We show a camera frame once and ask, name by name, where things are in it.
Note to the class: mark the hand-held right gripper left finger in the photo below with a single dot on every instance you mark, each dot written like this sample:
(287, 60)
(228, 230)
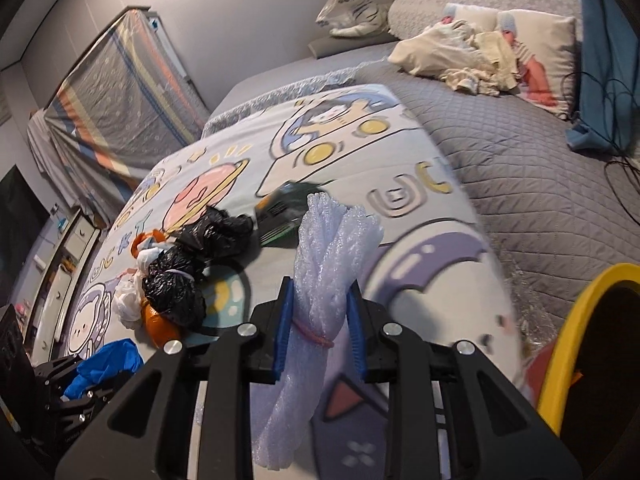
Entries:
(283, 332)

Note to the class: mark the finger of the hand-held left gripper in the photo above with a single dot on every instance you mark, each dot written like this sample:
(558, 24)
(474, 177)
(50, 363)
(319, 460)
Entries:
(75, 410)

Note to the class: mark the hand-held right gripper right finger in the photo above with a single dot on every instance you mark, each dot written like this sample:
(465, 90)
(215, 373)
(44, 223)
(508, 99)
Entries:
(356, 340)

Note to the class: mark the blue plastic bag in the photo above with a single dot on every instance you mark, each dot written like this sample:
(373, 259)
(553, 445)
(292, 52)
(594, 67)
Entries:
(107, 365)

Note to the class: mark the white foam net bundle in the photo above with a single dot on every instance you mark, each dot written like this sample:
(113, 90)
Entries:
(320, 260)

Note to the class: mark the yellow rimmed bin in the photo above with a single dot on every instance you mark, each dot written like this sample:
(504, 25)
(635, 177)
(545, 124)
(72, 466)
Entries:
(575, 320)

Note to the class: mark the white television cabinet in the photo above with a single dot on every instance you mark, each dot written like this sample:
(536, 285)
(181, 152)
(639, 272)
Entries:
(60, 270)

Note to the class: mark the orange plastic bag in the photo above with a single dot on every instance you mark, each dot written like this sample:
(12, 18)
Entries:
(159, 329)

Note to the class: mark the white plastic bag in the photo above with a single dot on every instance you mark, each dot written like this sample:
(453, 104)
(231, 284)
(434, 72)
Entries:
(127, 305)

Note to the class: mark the dark green package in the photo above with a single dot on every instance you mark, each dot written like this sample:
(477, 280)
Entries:
(280, 215)

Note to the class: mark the large black plastic bag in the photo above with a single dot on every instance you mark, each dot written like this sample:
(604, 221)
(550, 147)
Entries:
(172, 290)

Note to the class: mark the small black plastic bag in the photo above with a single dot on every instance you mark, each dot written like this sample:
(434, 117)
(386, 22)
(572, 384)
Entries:
(215, 235)

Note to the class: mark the cartoon printed blanket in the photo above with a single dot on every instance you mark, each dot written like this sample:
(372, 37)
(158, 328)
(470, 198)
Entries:
(425, 220)

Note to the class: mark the black television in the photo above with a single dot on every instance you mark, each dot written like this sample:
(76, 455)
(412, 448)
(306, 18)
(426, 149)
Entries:
(20, 220)

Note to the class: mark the grey hanging cloth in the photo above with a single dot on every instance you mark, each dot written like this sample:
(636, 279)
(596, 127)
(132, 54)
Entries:
(50, 155)

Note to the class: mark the grey quilted sofa cover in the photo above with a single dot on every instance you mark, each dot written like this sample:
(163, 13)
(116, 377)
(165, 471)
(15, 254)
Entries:
(525, 170)

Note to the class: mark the grey bed with lace cover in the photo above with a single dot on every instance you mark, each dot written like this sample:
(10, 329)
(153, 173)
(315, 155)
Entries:
(280, 80)

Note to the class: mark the striped sheet over mattress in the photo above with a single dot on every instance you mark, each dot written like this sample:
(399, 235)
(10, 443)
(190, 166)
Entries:
(125, 95)

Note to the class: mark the grey pillow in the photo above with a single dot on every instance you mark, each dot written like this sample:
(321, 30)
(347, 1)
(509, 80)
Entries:
(340, 46)

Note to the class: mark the cream cloth pile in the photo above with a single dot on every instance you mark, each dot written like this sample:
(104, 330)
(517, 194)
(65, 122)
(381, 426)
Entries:
(435, 55)

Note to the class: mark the white tiger plush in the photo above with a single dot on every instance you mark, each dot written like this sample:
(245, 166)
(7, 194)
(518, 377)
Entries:
(360, 15)

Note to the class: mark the large printed pillow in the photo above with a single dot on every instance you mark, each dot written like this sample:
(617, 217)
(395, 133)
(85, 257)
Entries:
(545, 50)

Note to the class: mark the blue hanging curtain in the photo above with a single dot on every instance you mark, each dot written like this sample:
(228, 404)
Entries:
(600, 50)

